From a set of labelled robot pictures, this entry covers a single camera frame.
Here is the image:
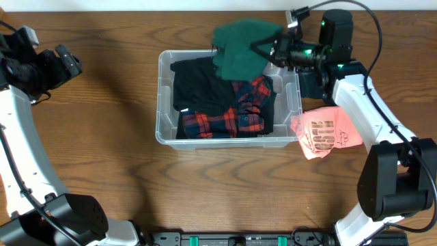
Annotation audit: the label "green garment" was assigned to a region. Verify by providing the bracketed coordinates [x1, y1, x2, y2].
[212, 19, 283, 81]

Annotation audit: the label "dark navy shirt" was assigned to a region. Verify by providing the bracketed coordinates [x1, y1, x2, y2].
[298, 70, 334, 105]

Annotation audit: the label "black pants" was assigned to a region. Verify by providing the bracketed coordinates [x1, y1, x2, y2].
[175, 77, 277, 139]

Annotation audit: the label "red navy plaid shirt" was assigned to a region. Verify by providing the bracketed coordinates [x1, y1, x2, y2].
[182, 74, 273, 139]

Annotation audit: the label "black garment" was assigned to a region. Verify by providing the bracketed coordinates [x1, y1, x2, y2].
[170, 57, 235, 116]

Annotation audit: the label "pink printed t-shirt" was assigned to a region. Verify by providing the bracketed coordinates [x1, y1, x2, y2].
[291, 106, 363, 160]

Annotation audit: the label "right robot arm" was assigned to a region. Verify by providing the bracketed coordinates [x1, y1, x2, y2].
[251, 7, 436, 245]

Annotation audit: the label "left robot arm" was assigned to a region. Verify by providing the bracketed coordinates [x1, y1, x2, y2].
[1, 26, 148, 245]

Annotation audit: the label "clear plastic storage bin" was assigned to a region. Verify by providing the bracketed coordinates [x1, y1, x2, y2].
[155, 50, 303, 150]

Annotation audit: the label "left black cable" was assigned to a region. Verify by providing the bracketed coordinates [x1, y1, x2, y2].
[0, 20, 83, 246]

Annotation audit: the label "black cable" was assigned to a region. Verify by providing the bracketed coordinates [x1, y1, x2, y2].
[307, 0, 437, 235]
[0, 20, 83, 246]

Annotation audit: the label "right black cable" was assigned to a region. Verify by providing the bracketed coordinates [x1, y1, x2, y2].
[307, 0, 437, 235]

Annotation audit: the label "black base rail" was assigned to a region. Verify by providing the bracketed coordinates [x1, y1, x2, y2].
[150, 232, 409, 246]

